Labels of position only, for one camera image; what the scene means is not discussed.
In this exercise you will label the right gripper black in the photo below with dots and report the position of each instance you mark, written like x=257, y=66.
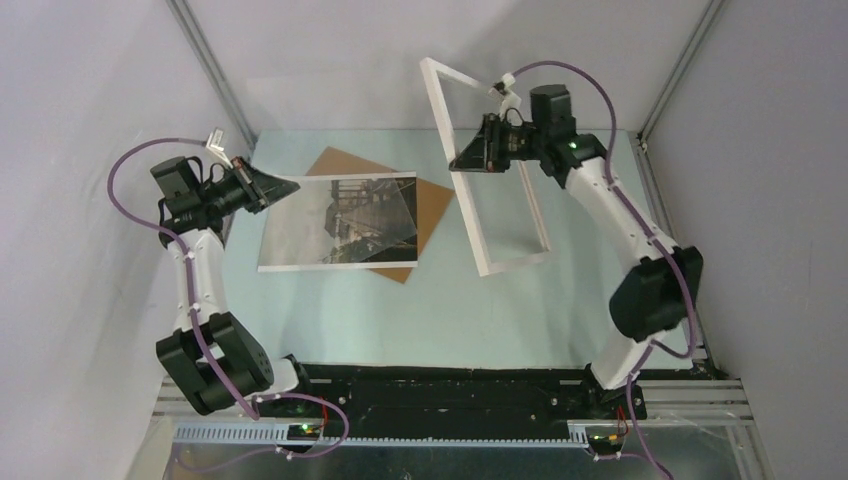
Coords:
x=482, y=155

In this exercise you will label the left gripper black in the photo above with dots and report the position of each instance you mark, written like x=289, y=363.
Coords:
x=260, y=190

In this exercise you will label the white wooden picture frame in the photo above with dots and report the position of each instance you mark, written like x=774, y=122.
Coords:
x=434, y=73

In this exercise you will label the clear plastic sheet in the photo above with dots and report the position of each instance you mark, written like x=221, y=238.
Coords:
x=372, y=222

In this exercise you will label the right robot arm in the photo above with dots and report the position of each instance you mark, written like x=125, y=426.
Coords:
x=660, y=277

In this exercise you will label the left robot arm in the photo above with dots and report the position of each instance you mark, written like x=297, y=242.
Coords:
x=210, y=356

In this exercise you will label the black and white photo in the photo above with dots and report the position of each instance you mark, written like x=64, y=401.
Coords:
x=294, y=238

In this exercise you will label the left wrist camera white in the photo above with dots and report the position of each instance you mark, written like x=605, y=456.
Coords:
x=214, y=145

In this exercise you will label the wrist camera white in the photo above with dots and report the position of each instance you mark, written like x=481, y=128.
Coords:
x=214, y=145
x=502, y=90

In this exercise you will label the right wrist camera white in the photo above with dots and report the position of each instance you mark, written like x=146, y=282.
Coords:
x=502, y=90

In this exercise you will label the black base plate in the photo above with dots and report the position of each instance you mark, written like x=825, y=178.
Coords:
x=454, y=403

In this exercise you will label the white cable duct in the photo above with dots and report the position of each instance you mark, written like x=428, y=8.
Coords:
x=294, y=434

